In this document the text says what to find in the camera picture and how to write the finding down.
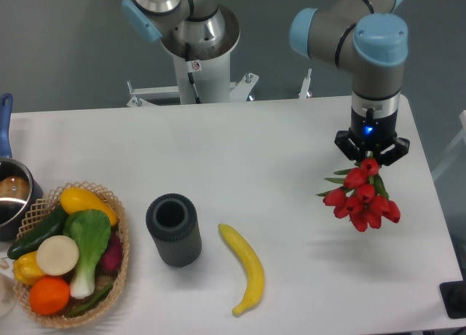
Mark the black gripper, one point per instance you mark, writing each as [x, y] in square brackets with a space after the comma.
[372, 129]

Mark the red tulip bouquet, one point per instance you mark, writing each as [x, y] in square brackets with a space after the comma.
[360, 195]

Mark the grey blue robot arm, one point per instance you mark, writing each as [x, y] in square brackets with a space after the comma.
[366, 39]

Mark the second grey robot arm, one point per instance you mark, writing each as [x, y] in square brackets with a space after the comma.
[153, 19]

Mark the black device at edge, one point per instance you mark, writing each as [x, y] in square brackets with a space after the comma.
[453, 296]

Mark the yellow banana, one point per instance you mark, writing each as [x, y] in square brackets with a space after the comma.
[252, 266]

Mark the dark grey ribbed vase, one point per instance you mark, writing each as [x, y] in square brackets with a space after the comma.
[172, 222]

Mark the purple sweet potato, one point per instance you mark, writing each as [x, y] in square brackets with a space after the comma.
[112, 258]

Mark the green bok choy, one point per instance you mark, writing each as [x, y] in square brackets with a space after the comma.
[90, 230]

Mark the yellow squash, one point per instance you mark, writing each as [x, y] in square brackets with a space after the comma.
[76, 199]

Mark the woven wicker basket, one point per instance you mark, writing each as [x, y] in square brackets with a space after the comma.
[40, 210]

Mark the green cucumber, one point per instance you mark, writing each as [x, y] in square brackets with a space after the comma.
[48, 227]

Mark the cream round disc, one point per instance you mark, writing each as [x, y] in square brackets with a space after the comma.
[57, 255]

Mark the green chili pepper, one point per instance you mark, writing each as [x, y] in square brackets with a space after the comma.
[93, 302]

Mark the orange fruit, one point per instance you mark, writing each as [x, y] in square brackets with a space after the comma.
[49, 295]

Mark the yellow bell pepper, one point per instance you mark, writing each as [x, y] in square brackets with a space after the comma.
[26, 270]

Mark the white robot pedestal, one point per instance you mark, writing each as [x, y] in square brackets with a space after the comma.
[201, 53]

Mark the blue handled saucepan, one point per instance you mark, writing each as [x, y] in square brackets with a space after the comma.
[19, 190]

